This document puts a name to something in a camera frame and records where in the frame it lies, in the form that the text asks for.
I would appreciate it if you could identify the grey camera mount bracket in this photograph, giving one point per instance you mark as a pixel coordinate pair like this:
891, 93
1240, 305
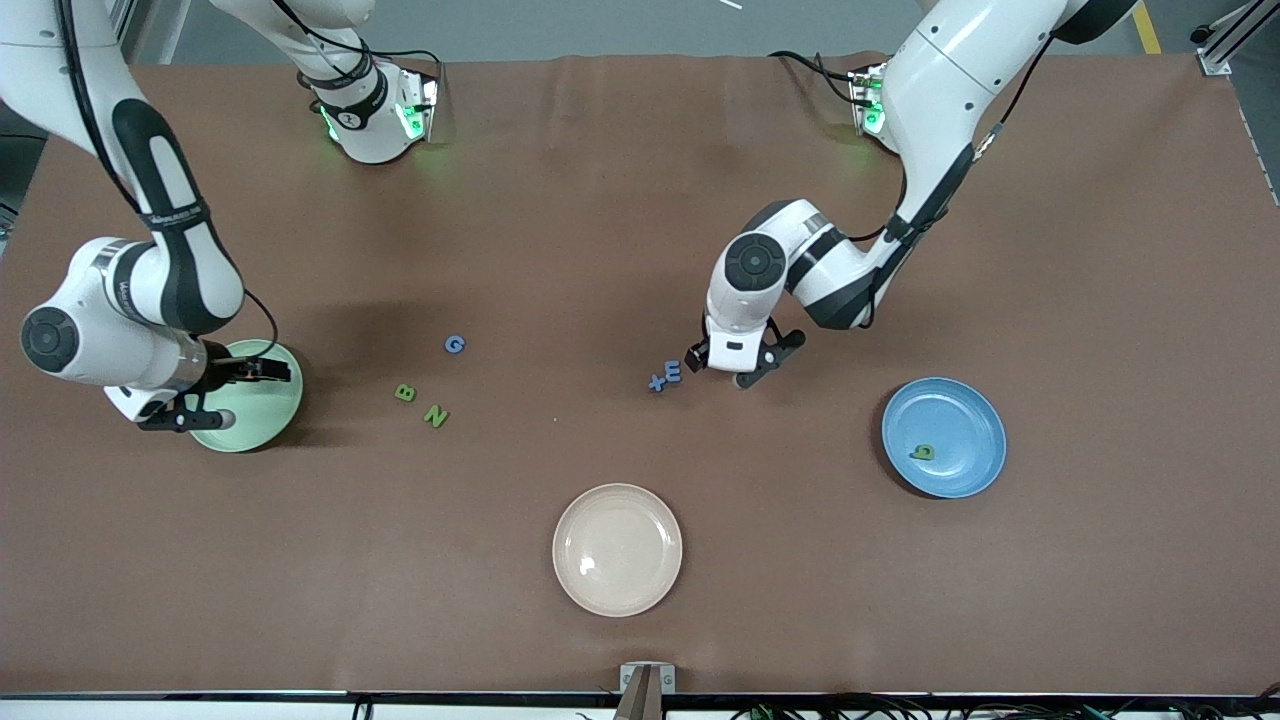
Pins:
647, 690

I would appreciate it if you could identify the beige plate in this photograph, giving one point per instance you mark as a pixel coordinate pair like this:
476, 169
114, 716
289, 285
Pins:
617, 550

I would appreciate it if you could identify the green foam letter N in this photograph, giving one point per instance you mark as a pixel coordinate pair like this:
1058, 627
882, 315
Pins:
435, 416

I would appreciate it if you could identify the blue foam plus sign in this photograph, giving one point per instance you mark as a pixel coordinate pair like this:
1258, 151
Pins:
657, 382

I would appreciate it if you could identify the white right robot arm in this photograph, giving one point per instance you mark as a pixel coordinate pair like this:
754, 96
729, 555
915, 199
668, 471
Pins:
180, 270

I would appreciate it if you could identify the brown table cover sheet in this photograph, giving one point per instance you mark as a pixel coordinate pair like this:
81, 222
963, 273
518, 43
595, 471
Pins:
560, 250

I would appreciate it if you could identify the blue foam letter E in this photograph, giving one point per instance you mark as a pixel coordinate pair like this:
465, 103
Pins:
673, 372

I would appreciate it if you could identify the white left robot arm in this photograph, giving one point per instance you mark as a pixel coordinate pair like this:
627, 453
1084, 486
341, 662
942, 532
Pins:
950, 80

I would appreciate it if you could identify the aluminium frame profile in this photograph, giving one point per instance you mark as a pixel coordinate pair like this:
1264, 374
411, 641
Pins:
1215, 50

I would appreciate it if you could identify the blue foam letter G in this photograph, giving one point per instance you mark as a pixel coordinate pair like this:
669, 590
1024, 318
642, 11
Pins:
454, 345

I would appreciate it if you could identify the blue plate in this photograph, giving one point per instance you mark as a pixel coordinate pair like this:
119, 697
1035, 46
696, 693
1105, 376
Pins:
960, 420

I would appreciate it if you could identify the green foam letter B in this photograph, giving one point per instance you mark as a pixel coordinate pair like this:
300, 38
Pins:
405, 393
925, 452

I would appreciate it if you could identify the light green plate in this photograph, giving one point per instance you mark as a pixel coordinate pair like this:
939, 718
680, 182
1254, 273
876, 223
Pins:
265, 415

